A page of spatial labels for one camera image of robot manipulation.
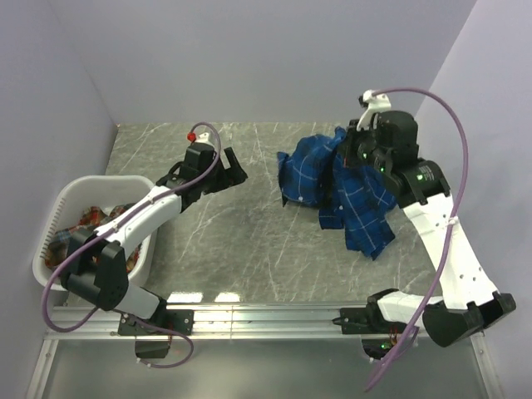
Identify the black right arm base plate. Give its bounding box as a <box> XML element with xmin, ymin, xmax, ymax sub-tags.
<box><xmin>332</xmin><ymin>308</ymin><xmax>383</xmax><ymax>335</ymax></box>

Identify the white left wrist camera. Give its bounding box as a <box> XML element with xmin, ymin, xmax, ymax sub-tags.
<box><xmin>186</xmin><ymin>131</ymin><xmax>213</xmax><ymax>146</ymax></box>

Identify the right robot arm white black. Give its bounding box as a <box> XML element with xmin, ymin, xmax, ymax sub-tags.
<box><xmin>335</xmin><ymin>111</ymin><xmax>516</xmax><ymax>347</ymax></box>

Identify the aluminium mounting rail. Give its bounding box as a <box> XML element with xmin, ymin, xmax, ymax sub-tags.
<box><xmin>43</xmin><ymin>303</ymin><xmax>485</xmax><ymax>342</ymax></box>

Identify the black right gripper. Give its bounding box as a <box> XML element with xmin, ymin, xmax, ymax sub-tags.
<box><xmin>336</xmin><ymin>118</ymin><xmax>390</xmax><ymax>175</ymax></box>

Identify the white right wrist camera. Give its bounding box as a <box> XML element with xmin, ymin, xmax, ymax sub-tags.
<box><xmin>357</xmin><ymin>90</ymin><xmax>392</xmax><ymax>131</ymax></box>

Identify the blue plaid long sleeve shirt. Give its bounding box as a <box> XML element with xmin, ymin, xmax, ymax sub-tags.
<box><xmin>277</xmin><ymin>134</ymin><xmax>397</xmax><ymax>260</ymax></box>

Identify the white plastic laundry basket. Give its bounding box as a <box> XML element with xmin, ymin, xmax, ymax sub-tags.
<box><xmin>32</xmin><ymin>175</ymin><xmax>154</xmax><ymax>286</ymax></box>

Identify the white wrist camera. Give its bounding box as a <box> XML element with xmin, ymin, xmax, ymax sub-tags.
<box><xmin>357</xmin><ymin>90</ymin><xmax>392</xmax><ymax>131</ymax></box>
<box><xmin>186</xmin><ymin>131</ymin><xmax>213</xmax><ymax>146</ymax></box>

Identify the red brown plaid shirt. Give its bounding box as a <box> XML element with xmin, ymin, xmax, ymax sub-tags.
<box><xmin>47</xmin><ymin>204</ymin><xmax>146</xmax><ymax>271</ymax></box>

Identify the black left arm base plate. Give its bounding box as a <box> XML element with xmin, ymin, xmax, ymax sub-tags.
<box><xmin>117</xmin><ymin>309</ymin><xmax>194</xmax><ymax>337</ymax></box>

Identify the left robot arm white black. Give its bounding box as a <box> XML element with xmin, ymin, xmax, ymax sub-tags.
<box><xmin>60</xmin><ymin>142</ymin><xmax>248</xmax><ymax>334</ymax></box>

